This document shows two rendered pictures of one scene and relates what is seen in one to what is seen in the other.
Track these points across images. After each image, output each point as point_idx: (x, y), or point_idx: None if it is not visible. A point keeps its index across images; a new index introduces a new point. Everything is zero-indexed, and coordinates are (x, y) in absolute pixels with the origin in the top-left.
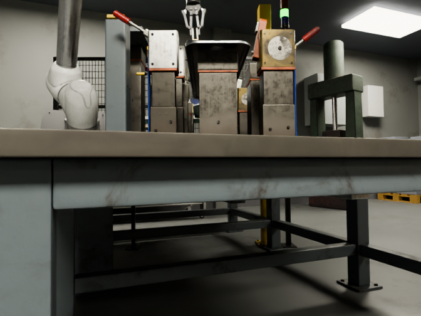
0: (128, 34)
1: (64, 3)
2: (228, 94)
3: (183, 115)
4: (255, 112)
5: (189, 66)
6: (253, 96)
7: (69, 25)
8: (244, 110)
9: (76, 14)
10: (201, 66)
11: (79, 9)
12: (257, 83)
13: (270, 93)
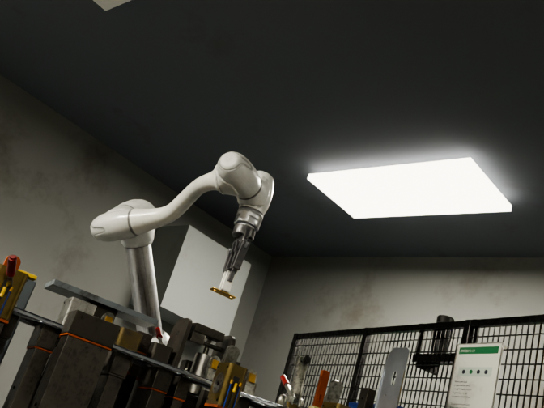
0: (23, 289)
1: (127, 262)
2: None
3: (37, 385)
4: (43, 382)
5: (30, 320)
6: (52, 359)
7: (133, 286)
8: (210, 402)
9: (138, 272)
10: None
11: (142, 266)
12: (61, 340)
13: None
